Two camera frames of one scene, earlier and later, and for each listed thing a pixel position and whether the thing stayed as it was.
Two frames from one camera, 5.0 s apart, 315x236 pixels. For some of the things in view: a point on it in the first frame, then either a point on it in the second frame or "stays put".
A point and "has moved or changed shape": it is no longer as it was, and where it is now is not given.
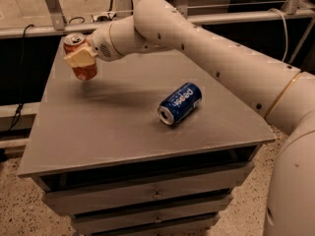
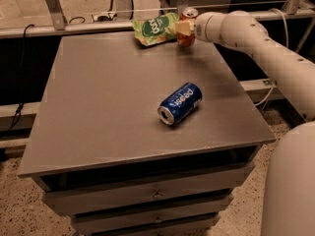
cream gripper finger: [81, 58] to [184, 27]
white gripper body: [100, 46] to [200, 28]
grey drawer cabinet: [157, 143] stays put
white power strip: [103, 17] stays put
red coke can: [73, 42] has moved or changed shape
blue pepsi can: [180, 104] stays put
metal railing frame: [55, 21] stays put
